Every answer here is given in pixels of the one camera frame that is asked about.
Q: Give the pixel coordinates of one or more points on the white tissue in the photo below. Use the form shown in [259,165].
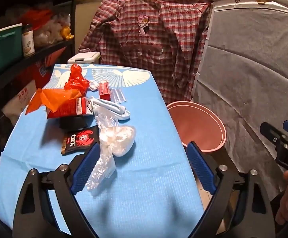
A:
[93,85]

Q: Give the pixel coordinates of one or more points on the yellow toy figure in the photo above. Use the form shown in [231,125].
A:
[66,33]

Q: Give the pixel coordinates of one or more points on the grey cloth cover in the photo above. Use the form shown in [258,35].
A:
[244,80]

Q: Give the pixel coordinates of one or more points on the red blue box on shelf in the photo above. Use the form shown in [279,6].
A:
[40,72]

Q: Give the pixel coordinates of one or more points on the small red medicine box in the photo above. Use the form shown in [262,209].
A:
[104,90]

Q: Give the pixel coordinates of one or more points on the large red carton box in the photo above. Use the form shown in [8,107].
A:
[71,108]

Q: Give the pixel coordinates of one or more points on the black red crab snack packet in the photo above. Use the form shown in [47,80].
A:
[80,140]

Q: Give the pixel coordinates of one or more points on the red plastic bag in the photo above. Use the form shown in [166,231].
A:
[77,80]

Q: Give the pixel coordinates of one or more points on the red plaid shirt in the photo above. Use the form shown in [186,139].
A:
[165,37]

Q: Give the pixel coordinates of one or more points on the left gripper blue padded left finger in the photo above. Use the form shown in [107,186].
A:
[82,167]

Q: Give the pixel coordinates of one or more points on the pink plastic trash basin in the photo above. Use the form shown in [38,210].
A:
[199,124]

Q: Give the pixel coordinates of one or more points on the black shelf rack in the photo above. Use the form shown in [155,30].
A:
[11,10]

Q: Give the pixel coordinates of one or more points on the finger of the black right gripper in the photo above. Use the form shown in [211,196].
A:
[271,133]

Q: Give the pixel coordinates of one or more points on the clear plastic bag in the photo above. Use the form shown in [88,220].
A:
[115,141]

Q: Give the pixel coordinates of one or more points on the white bag with red print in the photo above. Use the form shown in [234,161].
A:
[13,109]

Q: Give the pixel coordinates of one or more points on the blue tablecloth with white wings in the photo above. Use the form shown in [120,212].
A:
[152,192]

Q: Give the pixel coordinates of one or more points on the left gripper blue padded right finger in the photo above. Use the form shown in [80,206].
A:
[204,167]

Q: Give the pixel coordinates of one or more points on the clear plastic wrapper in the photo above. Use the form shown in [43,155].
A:
[117,96]

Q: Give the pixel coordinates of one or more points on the orange plastic bag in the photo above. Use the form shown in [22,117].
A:
[52,99]

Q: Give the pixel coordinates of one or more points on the labelled glass jar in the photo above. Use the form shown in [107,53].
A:
[27,40]

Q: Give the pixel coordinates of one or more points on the white plastic bags on shelf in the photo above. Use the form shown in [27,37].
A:
[49,33]

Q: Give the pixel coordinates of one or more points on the green storage box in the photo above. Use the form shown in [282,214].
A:
[10,44]

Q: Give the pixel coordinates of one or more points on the white lidded trash bin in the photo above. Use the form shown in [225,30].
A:
[85,58]

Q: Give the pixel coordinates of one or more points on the red bag on shelf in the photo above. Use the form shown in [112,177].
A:
[36,18]

